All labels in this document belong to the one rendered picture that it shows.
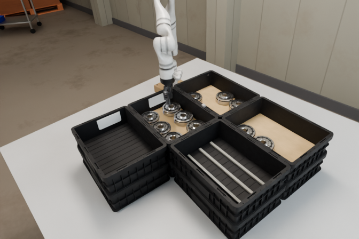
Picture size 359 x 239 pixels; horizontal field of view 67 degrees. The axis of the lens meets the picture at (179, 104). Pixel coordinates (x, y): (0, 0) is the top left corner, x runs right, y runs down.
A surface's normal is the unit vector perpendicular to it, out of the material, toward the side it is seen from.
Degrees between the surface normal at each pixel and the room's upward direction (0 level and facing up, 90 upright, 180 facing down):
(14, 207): 0
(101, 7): 90
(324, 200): 0
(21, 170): 0
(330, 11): 90
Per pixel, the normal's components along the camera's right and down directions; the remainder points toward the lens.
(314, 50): -0.74, 0.41
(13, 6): 0.58, 0.43
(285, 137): -0.05, -0.82
